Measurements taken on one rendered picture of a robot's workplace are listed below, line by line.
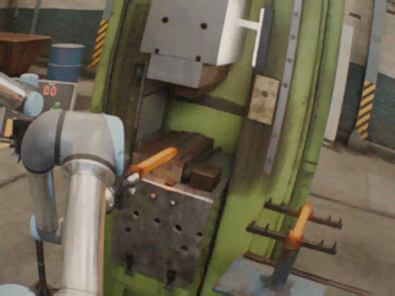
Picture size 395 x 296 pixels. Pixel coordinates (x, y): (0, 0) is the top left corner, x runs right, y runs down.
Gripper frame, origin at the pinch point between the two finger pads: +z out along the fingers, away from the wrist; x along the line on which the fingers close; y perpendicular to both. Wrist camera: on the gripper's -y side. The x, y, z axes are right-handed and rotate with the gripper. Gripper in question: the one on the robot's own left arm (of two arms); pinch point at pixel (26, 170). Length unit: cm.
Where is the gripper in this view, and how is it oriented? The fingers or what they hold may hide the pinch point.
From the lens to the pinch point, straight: 151.2
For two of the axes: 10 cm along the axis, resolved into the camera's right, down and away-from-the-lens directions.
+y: -5.8, 1.4, -8.0
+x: 7.9, 3.2, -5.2
